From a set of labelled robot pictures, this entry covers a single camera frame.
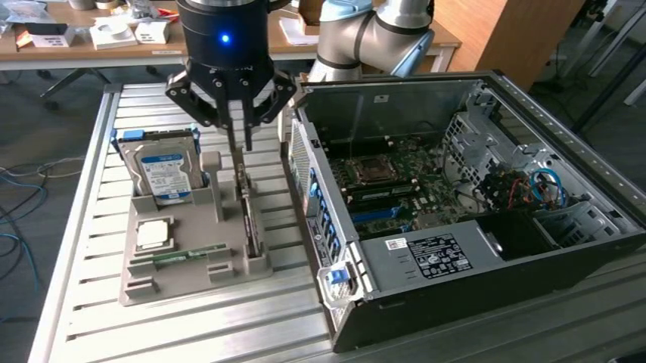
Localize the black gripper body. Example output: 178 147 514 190
177 0 277 101

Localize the green graphics card with fan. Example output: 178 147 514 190
230 145 268 262

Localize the white paper stack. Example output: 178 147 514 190
280 17 321 47

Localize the small white cardboard box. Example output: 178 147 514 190
135 20 173 45

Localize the brown cardboard box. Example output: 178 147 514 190
297 0 325 26

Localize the black chair base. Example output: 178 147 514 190
39 67 113 110

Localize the wooden desk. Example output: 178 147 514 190
0 0 464 82

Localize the hard disk in blue caddy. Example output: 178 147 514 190
110 123 210 207

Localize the CPU socket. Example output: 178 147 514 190
350 154 393 182

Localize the white box with black lid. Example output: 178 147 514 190
25 22 77 49

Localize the blue expansion slot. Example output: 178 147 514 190
352 206 405 224

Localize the beige parts rack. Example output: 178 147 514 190
117 150 277 307

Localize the silver CPU chip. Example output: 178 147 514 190
135 220 171 250

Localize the green motherboard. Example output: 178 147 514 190
328 135 486 241

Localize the green RAM stick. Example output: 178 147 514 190
130 241 229 265

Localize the wooden cabinet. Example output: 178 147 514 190
433 0 586 92

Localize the blue case latch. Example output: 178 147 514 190
326 266 353 284

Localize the grey power supply unit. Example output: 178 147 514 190
358 220 506 294

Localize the black open PC case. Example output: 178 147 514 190
280 69 646 355

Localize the silver metal disk bay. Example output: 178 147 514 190
529 200 625 249

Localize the white floor cable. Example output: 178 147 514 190
0 157 86 178

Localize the blue floor cable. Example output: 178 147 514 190
0 183 50 322

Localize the red wire bundle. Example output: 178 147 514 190
508 177 532 207

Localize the blue wire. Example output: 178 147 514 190
529 168 570 207

